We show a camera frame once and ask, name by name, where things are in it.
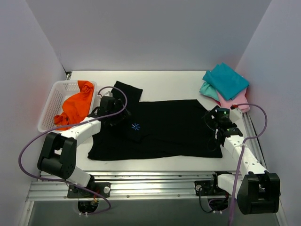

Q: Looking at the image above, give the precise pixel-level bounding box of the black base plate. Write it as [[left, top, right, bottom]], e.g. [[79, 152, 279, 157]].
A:
[[67, 182, 111, 198], [194, 180, 224, 196]]

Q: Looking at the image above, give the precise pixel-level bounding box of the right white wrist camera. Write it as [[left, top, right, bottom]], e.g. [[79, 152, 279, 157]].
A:
[[230, 105, 243, 123]]

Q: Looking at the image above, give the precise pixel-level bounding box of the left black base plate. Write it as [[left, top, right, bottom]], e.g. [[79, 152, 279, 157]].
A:
[[67, 182, 111, 198]]

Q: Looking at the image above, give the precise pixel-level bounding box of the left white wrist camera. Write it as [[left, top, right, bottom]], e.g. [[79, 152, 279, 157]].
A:
[[97, 91, 113, 98]]

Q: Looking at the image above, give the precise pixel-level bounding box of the mint green folded t shirt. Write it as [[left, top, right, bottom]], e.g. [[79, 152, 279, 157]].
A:
[[199, 82, 219, 102]]

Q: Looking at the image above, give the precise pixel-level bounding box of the orange t shirt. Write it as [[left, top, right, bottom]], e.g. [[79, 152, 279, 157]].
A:
[[54, 81, 95, 130]]

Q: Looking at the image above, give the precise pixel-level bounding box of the white plastic basket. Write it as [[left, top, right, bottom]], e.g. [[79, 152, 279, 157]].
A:
[[38, 80, 97, 132]]

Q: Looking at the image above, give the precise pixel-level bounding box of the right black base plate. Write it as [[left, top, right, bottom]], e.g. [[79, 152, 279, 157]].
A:
[[194, 180, 224, 196]]

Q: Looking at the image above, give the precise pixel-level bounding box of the black t shirt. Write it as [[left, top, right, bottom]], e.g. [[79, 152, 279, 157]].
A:
[[88, 81, 222, 161]]

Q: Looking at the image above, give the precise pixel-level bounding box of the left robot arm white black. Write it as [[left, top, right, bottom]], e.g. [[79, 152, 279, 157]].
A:
[[37, 96, 130, 197]]

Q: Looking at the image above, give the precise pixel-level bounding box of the teal folded t shirt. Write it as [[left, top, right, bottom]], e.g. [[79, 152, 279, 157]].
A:
[[203, 63, 250, 100]]

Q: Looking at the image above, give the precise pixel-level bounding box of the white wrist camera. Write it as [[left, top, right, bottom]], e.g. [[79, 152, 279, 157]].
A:
[[230, 105, 243, 123], [97, 91, 113, 98]]

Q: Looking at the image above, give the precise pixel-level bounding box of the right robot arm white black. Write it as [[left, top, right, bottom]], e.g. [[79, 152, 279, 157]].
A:
[[204, 105, 280, 215]]

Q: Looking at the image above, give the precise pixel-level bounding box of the aluminium rail frame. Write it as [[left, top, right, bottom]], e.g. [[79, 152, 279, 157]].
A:
[[18, 113, 289, 226]]

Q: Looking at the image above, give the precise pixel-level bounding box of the pink folded t shirt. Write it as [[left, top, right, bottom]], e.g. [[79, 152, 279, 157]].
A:
[[217, 89, 247, 108]]

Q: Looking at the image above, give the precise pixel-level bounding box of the black thin cable loop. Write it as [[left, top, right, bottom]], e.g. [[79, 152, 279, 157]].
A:
[[203, 113, 222, 153]]

